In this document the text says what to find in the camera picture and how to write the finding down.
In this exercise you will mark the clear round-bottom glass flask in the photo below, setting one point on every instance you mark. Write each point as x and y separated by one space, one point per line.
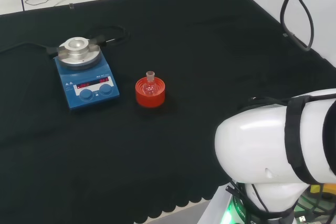
149 87

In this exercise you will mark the black table cloth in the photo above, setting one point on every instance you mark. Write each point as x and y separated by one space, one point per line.
183 129

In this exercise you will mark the blue base heater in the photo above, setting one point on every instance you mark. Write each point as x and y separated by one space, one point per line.
89 91

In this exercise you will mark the thin steel probe rod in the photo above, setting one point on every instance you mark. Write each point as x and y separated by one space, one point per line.
110 40

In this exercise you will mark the clear cloth clip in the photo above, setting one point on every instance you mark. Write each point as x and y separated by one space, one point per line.
285 35
71 6

